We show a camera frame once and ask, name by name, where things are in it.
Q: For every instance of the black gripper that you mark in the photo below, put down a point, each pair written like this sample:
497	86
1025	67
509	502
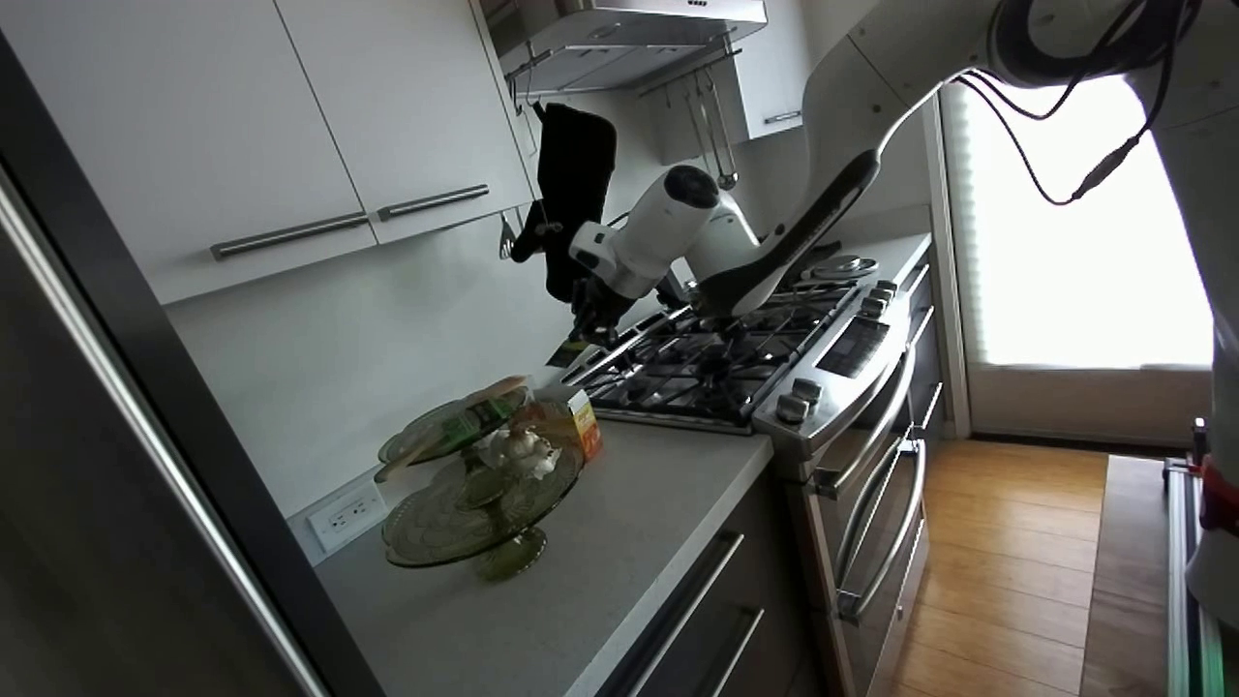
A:
603	304

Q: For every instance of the green sachet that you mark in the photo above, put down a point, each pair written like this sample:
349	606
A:
570	354

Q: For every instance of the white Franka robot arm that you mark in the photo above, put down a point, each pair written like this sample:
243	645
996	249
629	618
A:
697	227

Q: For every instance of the orange and white carton box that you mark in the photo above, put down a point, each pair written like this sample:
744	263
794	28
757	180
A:
584	423

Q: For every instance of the white garlic bulb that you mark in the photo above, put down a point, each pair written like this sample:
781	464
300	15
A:
528	450

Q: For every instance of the black oven mitt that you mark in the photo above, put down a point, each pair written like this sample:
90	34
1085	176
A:
568	170

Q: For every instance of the silver stove knob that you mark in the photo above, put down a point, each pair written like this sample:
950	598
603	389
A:
788	409
807	389
883	301
891	287
874	311

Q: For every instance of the green glass tiered stand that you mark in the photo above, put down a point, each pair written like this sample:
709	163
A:
477	527

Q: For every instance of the hanging metal utensil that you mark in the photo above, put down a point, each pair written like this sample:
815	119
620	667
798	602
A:
726	139

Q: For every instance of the stainless steel gas stove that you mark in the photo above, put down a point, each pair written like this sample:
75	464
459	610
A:
852	389

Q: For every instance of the stainless steel range hood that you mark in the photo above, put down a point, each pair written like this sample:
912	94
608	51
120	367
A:
620	42

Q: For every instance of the dark grey lower cabinet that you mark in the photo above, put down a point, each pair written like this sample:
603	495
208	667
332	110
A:
721	606

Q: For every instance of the narrow white upper cabinet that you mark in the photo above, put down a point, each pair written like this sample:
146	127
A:
775	63

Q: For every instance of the bright window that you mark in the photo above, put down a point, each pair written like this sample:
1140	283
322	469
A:
1096	258

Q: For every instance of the dark grey refrigerator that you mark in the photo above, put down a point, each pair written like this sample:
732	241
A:
90	517

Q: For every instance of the dark brown table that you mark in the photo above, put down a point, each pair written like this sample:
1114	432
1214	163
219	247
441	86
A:
1123	583

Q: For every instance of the white wall outlet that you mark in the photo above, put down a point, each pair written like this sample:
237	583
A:
348	517

